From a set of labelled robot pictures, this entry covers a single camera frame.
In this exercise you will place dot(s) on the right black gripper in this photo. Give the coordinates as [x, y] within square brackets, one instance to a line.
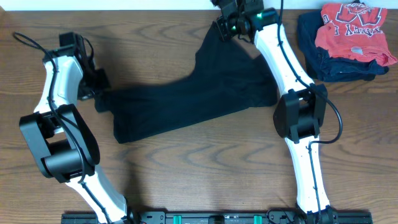
[221, 24]

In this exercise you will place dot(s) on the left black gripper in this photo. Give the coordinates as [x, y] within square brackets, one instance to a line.
[100, 83]

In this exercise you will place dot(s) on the black pants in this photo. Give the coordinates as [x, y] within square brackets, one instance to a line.
[225, 80]

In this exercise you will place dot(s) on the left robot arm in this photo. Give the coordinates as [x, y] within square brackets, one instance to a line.
[61, 143]

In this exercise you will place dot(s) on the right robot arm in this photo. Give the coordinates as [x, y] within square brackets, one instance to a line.
[300, 111]

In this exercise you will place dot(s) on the folded navy garment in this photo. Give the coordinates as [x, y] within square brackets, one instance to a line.
[320, 65]

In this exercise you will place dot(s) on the red printed t-shirt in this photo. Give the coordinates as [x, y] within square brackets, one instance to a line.
[353, 31]

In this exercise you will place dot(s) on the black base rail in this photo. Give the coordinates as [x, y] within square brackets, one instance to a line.
[272, 216]

